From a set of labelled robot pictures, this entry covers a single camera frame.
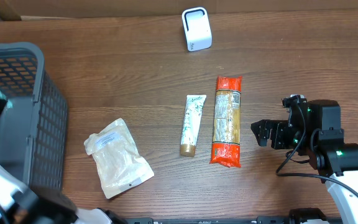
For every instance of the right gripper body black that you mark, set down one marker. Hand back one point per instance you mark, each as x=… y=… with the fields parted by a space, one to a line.
x=278 y=134

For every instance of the red orange pasta package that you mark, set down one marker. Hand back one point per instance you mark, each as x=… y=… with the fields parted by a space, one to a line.
x=226 y=142

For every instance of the white cosmetic tube gold cap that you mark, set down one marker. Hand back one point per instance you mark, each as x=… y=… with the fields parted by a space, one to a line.
x=191 y=124

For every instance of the beige mushroom pouch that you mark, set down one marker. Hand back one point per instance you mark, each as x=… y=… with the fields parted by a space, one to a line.
x=120 y=166

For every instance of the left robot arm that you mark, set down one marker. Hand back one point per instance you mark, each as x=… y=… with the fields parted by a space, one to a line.
x=22 y=203

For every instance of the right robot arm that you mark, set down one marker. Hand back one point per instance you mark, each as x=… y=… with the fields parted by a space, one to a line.
x=314 y=140

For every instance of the white barcode scanner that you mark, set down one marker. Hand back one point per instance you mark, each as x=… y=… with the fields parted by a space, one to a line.
x=197 y=29

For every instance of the grey plastic shopping basket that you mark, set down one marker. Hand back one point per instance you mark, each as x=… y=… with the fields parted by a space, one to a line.
x=33 y=125

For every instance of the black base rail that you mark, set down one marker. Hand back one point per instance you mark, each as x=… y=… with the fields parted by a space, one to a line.
x=299 y=215

